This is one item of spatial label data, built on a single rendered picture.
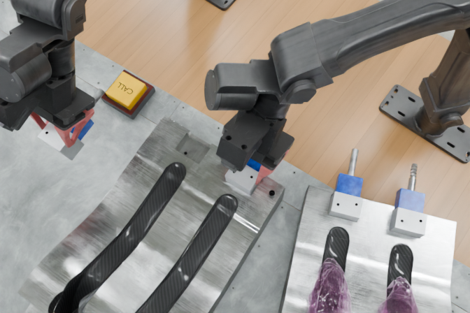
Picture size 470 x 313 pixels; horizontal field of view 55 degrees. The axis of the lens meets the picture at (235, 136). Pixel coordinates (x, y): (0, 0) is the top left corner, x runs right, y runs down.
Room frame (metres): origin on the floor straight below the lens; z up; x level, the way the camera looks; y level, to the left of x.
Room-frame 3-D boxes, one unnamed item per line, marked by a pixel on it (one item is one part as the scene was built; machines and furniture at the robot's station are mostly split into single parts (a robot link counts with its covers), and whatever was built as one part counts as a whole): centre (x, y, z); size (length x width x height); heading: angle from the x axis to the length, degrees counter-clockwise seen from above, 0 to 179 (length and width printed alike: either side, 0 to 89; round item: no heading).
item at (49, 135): (0.35, 0.27, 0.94); 0.13 x 0.05 x 0.05; 142
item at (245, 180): (0.26, -0.04, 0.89); 0.13 x 0.05 x 0.05; 142
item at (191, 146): (0.29, 0.07, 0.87); 0.05 x 0.05 x 0.04; 52
